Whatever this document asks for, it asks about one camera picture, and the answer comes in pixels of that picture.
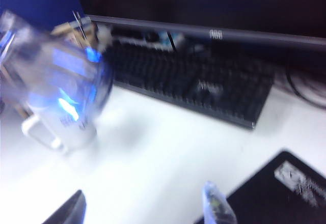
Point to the beige stylus with silver tip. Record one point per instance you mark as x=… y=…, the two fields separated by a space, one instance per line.
x=81 y=26

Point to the large black monitor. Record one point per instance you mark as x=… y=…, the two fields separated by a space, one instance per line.
x=203 y=5

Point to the beige desk calendar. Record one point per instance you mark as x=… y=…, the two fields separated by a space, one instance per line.
x=63 y=30

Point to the black keyboard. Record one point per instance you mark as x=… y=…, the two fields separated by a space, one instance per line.
x=191 y=81

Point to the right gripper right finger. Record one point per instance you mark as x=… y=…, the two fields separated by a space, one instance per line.
x=216 y=206

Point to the transparent faceted plastic cup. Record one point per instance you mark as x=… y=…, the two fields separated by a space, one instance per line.
x=51 y=68

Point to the black mouse pad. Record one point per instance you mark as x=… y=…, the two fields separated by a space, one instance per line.
x=267 y=203

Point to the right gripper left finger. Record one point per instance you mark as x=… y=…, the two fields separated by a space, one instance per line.
x=68 y=211

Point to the white ceramic cup with text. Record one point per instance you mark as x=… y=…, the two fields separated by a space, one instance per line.
x=76 y=138

